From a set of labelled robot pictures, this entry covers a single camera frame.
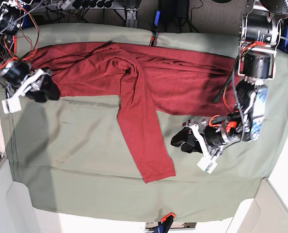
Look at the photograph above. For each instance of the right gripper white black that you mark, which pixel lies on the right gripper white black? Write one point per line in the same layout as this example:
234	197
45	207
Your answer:
43	89

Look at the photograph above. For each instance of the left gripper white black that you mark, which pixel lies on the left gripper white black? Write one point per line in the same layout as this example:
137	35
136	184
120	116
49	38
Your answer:
215	134

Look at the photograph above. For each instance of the red T-shirt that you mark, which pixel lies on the red T-shirt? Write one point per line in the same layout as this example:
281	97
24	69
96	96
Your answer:
146	79

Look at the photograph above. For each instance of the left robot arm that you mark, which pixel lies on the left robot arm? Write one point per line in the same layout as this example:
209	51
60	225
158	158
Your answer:
260	34

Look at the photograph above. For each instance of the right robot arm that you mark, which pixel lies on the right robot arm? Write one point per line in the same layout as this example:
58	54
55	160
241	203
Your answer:
12	17

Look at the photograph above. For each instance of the green table cloth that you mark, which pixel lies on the green table cloth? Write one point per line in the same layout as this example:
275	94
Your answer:
73	158

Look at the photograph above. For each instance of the orange clamp bottom centre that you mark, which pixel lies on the orange clamp bottom centre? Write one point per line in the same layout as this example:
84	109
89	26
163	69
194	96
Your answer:
165	223

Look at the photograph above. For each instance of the white power strip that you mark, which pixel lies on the white power strip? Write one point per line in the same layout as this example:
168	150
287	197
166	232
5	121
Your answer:
59	4

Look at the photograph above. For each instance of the blue clamp top centre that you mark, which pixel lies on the blue clamp top centre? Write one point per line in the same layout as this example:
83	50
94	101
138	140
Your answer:
155	33

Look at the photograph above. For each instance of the blue clamp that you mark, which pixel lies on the blue clamp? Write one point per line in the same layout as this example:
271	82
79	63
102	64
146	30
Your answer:
284	40
155	33

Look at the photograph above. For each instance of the black power adapters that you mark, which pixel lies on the black power adapters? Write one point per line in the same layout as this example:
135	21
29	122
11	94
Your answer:
173	9

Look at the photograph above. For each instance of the blue clamp top right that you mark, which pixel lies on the blue clamp top right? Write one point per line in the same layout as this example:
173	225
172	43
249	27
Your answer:
284	40

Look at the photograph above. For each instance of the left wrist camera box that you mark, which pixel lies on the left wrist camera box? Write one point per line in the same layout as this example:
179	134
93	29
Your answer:
206	164

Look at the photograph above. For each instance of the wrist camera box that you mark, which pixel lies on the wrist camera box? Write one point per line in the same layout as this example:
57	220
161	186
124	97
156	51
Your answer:
206	164
11	105

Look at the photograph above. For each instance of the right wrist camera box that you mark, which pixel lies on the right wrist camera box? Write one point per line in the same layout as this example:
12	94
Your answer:
11	105

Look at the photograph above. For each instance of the aluminium table leg bracket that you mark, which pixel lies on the aluminium table leg bracket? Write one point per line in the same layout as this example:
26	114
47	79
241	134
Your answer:
131	18

